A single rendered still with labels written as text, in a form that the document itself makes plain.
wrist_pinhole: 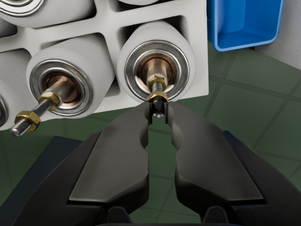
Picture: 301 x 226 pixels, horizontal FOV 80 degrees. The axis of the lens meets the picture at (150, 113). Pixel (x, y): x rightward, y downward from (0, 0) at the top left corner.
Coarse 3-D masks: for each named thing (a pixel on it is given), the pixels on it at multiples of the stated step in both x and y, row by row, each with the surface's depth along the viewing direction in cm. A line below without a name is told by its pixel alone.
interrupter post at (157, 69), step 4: (156, 64) 21; (152, 68) 20; (156, 68) 19; (160, 68) 19; (164, 68) 21; (148, 72) 20; (152, 72) 18; (156, 72) 18; (160, 72) 18; (164, 72) 19; (148, 76) 18; (152, 76) 18; (164, 76) 18; (148, 80) 18
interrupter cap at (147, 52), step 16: (144, 48) 19; (160, 48) 19; (176, 48) 19; (128, 64) 20; (144, 64) 21; (160, 64) 21; (176, 64) 20; (128, 80) 21; (144, 80) 22; (176, 80) 21; (144, 96) 22; (176, 96) 22
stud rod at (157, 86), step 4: (156, 84) 17; (160, 84) 17; (152, 88) 17; (156, 88) 16; (160, 88) 16; (156, 100) 14; (160, 100) 14; (152, 104) 14; (156, 104) 14; (160, 104) 14; (152, 108) 14; (156, 108) 13; (160, 108) 13; (152, 112) 13; (156, 112) 13; (160, 112) 13; (164, 112) 14; (156, 116) 14; (160, 116) 14
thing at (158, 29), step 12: (144, 24) 27; (156, 24) 23; (168, 24) 27; (132, 36) 20; (144, 36) 19; (156, 36) 19; (168, 36) 19; (180, 36) 20; (132, 48) 20; (120, 60) 21; (192, 60) 20; (120, 72) 21; (192, 72) 21; (132, 96) 23; (180, 96) 23
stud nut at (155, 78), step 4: (156, 76) 18; (160, 76) 18; (152, 80) 18; (156, 80) 17; (160, 80) 17; (164, 80) 18; (148, 84) 18; (152, 84) 18; (164, 84) 18; (164, 88) 18
